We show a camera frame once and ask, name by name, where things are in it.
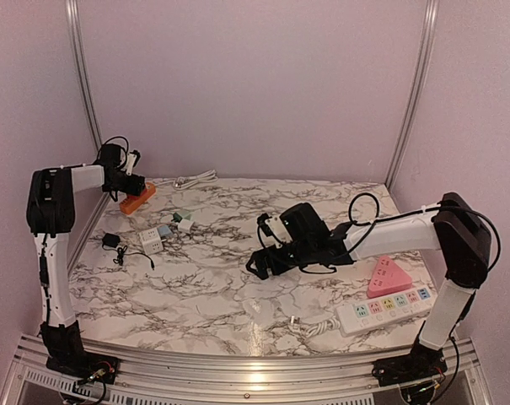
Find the pink triangular power strip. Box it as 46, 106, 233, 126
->
367, 256, 412, 299

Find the white orange-strip cable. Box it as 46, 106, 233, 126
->
147, 169, 218, 191

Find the aluminium front rail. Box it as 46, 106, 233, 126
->
0, 334, 494, 404

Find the left aluminium frame post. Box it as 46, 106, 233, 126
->
65, 0, 103, 151

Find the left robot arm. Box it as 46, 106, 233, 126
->
26, 136, 145, 380

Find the orange power strip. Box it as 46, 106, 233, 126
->
119, 182, 156, 215

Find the black power adapter with cable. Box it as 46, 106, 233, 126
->
101, 233, 155, 270

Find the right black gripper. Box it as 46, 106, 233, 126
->
245, 239, 316, 280

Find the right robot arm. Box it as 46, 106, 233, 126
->
245, 192, 502, 386

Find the white bundled strip cable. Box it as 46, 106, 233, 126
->
287, 317, 342, 338

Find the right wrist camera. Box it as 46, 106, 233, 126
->
257, 213, 292, 246

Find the white cube socket adapter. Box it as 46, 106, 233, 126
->
138, 228, 164, 256

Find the white multicolour power strip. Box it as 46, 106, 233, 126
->
335, 286, 437, 337

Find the white small charger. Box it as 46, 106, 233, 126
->
177, 219, 194, 234

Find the right aluminium frame post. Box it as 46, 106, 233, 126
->
384, 0, 440, 191

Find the green grey plug adapter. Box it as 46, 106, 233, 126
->
172, 210, 192, 223

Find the aluminium frame post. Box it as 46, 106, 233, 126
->
65, 0, 103, 151
384, 0, 440, 191

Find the blue small plug adapter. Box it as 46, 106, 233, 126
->
157, 224, 174, 240

